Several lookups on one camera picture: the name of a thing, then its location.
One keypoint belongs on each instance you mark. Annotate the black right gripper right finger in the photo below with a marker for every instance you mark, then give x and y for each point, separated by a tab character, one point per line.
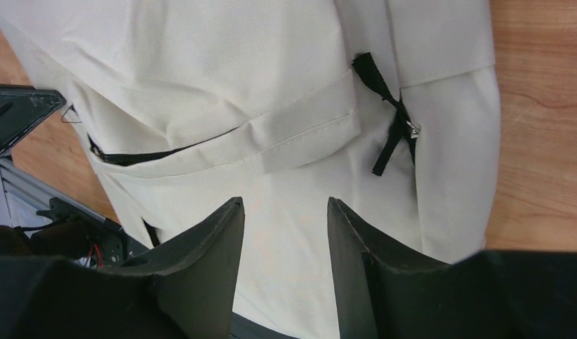
385	289

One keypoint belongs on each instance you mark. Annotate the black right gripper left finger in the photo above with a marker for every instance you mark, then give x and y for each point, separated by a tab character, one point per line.
129	290

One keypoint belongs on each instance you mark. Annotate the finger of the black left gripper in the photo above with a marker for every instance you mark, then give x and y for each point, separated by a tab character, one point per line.
22	109

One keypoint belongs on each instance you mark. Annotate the cream canvas backpack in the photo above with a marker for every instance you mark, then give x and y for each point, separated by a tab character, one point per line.
391	106

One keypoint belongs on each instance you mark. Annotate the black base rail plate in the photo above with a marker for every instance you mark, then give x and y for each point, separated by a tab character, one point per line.
91	234

